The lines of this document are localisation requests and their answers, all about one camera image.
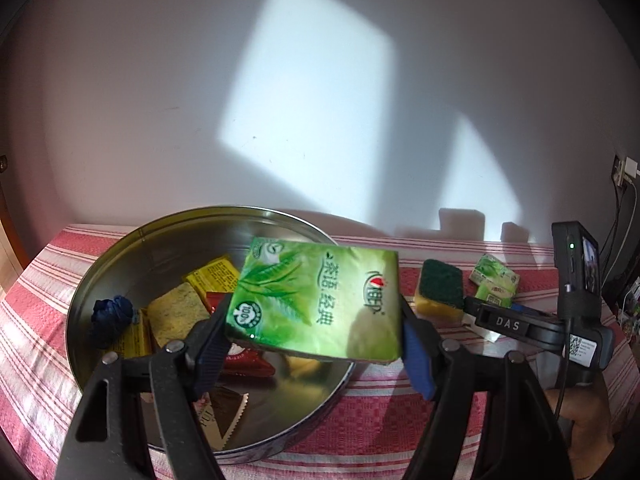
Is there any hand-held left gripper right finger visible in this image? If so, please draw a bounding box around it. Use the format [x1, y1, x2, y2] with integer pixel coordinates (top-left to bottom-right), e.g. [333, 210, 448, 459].
[399, 294, 577, 480]

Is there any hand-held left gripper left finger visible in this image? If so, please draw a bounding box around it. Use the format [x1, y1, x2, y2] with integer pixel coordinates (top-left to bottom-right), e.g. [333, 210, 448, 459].
[54, 297, 236, 480]

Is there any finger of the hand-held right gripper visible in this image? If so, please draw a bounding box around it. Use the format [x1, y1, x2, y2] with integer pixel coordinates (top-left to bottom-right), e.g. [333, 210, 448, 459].
[462, 296, 568, 350]
[510, 302, 560, 322]

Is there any red packet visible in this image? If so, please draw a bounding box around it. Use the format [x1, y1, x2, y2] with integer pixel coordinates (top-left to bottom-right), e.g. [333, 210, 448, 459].
[205, 291, 276, 377]

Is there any yellow packet with blue stripe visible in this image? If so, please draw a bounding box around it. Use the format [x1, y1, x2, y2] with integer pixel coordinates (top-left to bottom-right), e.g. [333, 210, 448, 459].
[107, 307, 153, 361]

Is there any yellow printed packet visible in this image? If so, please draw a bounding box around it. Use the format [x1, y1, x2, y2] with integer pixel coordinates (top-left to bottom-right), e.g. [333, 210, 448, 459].
[182, 255, 243, 293]

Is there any blue cloth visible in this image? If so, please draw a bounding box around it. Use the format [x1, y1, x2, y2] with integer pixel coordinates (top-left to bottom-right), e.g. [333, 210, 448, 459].
[90, 296, 135, 350]

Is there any large green tissue pack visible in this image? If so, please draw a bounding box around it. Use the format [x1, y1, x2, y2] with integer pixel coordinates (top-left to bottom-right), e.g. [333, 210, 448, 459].
[223, 236, 402, 365]

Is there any round metal basin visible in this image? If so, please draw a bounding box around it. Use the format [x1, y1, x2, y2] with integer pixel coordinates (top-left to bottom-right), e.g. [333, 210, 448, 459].
[64, 205, 357, 466]

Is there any person's right hand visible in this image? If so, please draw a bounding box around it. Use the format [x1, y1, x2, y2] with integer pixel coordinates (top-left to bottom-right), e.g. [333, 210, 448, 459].
[544, 375, 617, 480]

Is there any silver white packet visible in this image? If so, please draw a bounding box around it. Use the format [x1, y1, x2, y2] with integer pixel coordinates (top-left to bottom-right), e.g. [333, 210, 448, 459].
[463, 310, 502, 344]

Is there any small green tissue pack with label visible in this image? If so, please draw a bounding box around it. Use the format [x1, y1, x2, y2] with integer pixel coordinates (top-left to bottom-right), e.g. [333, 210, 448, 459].
[474, 282, 516, 308]

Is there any brown and white packet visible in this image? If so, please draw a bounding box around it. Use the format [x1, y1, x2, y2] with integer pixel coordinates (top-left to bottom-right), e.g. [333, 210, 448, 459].
[140, 385, 250, 453]

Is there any red striped tablecloth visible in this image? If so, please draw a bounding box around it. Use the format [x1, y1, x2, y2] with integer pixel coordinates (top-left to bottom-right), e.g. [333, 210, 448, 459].
[0, 224, 631, 480]

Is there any speckled yellow sponge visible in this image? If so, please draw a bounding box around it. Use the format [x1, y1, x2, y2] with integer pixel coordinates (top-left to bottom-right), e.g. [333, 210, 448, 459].
[146, 282, 211, 348]

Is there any small green leaf tissue pack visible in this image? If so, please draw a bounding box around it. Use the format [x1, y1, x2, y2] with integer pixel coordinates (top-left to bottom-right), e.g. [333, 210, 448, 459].
[468, 254, 521, 286]

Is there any yellow sponge with dark green pad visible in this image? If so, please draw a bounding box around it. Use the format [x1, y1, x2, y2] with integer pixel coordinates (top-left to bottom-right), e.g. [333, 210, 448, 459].
[414, 259, 465, 322]

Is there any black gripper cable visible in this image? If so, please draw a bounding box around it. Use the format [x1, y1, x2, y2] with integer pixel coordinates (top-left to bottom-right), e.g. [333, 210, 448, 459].
[552, 317, 576, 421]

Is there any dark wall cable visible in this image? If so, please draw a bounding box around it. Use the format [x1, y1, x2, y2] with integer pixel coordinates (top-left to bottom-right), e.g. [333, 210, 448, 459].
[597, 180, 629, 281]

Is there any wall socket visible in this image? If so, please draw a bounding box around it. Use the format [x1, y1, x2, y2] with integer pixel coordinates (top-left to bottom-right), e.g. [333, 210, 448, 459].
[612, 155, 632, 186]

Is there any brown wooden door frame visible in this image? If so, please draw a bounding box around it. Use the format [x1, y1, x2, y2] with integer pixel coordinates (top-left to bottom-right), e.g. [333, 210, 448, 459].
[0, 155, 26, 281]

